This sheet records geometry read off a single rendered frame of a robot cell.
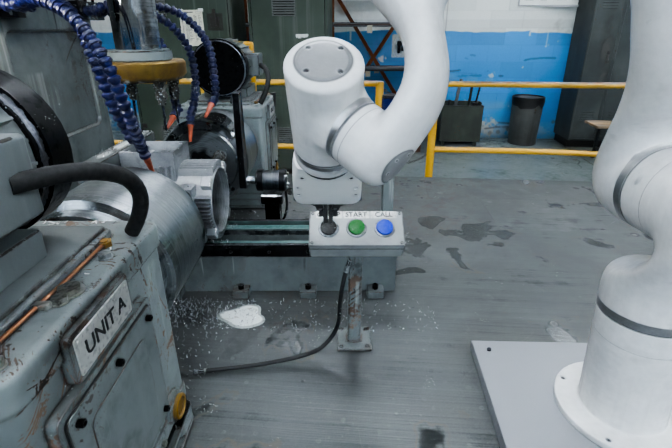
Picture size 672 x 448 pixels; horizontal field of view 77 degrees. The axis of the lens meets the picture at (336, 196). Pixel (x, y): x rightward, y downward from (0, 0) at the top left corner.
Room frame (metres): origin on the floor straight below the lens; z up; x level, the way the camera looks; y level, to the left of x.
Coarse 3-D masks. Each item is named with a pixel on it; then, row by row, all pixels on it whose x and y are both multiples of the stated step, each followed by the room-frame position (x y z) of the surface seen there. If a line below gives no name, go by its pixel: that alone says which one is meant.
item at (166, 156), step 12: (156, 144) 0.99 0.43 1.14; (168, 144) 0.99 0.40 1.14; (180, 144) 0.98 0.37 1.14; (120, 156) 0.90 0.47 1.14; (132, 156) 0.90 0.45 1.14; (156, 156) 0.90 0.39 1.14; (168, 156) 0.90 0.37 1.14; (180, 156) 0.94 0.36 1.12; (144, 168) 0.90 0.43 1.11; (156, 168) 0.90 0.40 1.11; (168, 168) 0.90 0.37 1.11
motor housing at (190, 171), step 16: (192, 160) 0.95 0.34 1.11; (208, 160) 0.95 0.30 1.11; (192, 176) 0.91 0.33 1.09; (208, 176) 0.91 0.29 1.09; (224, 176) 1.01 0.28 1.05; (208, 192) 0.88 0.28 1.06; (224, 192) 1.02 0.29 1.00; (208, 208) 0.86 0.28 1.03; (224, 208) 1.00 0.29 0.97; (208, 224) 0.86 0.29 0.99; (224, 224) 0.96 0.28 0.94
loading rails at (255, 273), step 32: (256, 224) 1.01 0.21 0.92; (288, 224) 1.01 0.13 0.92; (224, 256) 0.87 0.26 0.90; (256, 256) 0.87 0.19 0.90; (288, 256) 0.88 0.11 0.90; (192, 288) 0.87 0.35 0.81; (224, 288) 0.87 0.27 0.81; (256, 288) 0.87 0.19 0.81; (288, 288) 0.87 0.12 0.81; (320, 288) 0.88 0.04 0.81; (384, 288) 0.88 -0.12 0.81
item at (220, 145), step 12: (204, 120) 1.16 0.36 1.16; (216, 120) 1.18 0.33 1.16; (228, 120) 1.23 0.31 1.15; (180, 132) 1.16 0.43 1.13; (204, 132) 1.15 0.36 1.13; (216, 132) 1.16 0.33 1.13; (228, 132) 1.16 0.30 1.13; (252, 132) 1.32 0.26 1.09; (192, 144) 1.15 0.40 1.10; (204, 144) 1.15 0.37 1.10; (216, 144) 1.15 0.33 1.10; (228, 144) 1.15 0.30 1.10; (252, 144) 1.26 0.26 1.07; (192, 156) 1.15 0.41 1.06; (204, 156) 1.15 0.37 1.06; (216, 156) 1.12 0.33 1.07; (228, 156) 1.15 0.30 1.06; (252, 156) 1.23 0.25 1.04; (228, 168) 1.15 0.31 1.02; (228, 180) 1.15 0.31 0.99
